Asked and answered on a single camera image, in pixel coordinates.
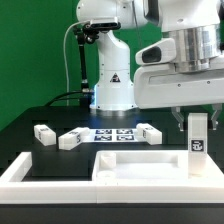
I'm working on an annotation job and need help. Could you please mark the white camera cable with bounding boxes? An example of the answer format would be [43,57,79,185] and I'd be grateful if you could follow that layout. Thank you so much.
[63,20,91,93]

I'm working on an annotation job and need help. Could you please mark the white U-shaped fence frame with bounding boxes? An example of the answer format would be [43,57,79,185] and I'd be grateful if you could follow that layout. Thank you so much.
[0,152,224,204]

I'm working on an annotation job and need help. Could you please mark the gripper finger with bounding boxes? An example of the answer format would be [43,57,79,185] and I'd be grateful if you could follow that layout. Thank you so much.
[171,107,184,131]
[211,103,222,130]

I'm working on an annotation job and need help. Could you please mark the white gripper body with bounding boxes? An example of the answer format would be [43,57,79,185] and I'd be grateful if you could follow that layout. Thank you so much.
[134,38,224,109]

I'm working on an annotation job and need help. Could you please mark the white desk tabletop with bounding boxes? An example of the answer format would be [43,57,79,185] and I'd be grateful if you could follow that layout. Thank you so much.
[92,150,224,185]

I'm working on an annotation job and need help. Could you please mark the black camera on mount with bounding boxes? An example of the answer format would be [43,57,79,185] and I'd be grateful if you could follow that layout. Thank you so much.
[83,21,121,34]

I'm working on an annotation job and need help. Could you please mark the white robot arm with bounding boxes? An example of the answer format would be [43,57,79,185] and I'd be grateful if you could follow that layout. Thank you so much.
[76,0,224,126]

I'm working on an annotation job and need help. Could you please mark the marker tag sheet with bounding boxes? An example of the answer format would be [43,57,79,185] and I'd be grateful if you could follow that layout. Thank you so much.
[84,128,144,143]

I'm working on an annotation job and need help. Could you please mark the black cables on table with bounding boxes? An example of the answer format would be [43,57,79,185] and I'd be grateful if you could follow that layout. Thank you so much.
[44,90,84,107]

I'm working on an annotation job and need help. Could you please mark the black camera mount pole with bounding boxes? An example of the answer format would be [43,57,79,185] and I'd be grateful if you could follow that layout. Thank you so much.
[73,27,93,107]

